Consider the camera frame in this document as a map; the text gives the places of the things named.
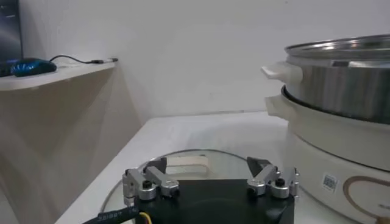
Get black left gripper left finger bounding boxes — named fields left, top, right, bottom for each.
left=122, top=156, right=180, bottom=207

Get stainless steel steamer basket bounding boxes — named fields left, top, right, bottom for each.
left=261, top=33, right=390, bottom=125

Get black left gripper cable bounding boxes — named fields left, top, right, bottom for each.
left=82, top=206, right=153, bottom=224

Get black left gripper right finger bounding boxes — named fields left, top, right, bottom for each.
left=246, top=156, right=301, bottom=200

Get round glass pot lid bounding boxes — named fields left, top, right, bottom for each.
left=100, top=149, right=292, bottom=224

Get black cable with usb plug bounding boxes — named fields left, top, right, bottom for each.
left=49, top=54, right=119, bottom=65

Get cream electric cooker base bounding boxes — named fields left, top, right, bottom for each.
left=264, top=86, right=390, bottom=224

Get blue computer mouse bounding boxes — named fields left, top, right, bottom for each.
left=10, top=57, right=58, bottom=77

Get dark computer monitor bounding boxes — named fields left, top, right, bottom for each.
left=0, top=0, right=24, bottom=63

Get white side desk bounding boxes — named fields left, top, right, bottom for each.
left=0, top=59, right=118, bottom=92

